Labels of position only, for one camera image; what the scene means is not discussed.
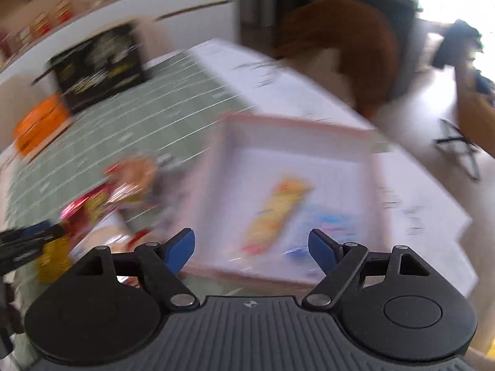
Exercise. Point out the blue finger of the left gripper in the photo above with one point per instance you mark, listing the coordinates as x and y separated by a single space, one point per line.
41 232

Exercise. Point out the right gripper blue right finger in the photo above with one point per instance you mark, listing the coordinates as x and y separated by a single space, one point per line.
340 264

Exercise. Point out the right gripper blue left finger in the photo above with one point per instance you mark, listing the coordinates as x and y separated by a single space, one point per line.
161 264

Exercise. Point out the blue pink candy packet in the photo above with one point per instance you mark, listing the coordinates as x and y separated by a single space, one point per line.
339 226

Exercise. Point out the red chicken snack pouch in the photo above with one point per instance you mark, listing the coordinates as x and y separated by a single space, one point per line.
82 215

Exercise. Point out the red yellow small snack packet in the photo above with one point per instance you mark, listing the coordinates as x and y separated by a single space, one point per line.
269 222

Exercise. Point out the clear round cake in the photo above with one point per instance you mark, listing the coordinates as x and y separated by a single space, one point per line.
131 179

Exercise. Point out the yellow biscuit packet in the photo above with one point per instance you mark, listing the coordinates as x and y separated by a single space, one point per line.
55 260

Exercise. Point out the white rice cracker packet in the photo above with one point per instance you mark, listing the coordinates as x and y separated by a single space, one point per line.
111 231

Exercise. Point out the pink cardboard gift box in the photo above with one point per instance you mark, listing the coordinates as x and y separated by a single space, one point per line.
263 183

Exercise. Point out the orange tissue box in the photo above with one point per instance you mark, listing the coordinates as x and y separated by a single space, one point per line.
41 126

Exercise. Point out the green grid tablecloth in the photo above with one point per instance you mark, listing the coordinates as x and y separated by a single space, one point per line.
168 116

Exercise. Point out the black plum snack bag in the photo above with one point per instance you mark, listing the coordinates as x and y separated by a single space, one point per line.
97 68

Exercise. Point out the brown cloth covered chair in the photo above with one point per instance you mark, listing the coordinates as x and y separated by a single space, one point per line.
344 45

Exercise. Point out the chair with brown jacket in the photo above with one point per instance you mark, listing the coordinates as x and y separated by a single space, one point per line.
472 122

